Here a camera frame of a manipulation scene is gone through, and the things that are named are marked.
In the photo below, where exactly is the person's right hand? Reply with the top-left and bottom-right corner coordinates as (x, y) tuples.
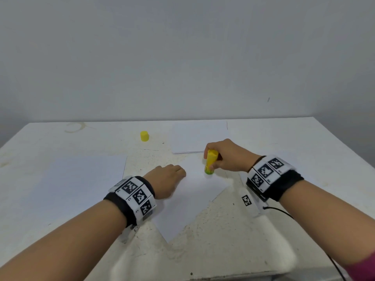
(203, 139), (263, 174)

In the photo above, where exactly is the person's left hand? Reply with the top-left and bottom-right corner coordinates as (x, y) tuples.
(142, 164), (188, 201)

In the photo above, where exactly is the yellow glue stick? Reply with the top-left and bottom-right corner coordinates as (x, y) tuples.
(203, 149), (220, 176)

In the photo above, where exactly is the glued white paper sheet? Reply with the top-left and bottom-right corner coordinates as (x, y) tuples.
(150, 164), (233, 244)
(170, 119), (230, 155)

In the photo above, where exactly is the person's left forearm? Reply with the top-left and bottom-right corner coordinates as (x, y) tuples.
(0, 199), (127, 281)

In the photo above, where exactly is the person's right forearm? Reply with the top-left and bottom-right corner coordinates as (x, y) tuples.
(280, 180), (375, 268)

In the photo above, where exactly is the black marker wristband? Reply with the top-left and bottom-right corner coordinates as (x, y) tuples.
(245, 154), (306, 203)
(103, 175), (158, 228)

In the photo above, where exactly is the pink sleeve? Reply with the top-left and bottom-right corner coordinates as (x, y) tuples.
(346, 251), (375, 281)

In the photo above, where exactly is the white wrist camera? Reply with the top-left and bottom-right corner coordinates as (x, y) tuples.
(120, 223), (139, 243)
(238, 188), (266, 218)

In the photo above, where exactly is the black cable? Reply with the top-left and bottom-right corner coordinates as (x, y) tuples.
(264, 205), (348, 281)

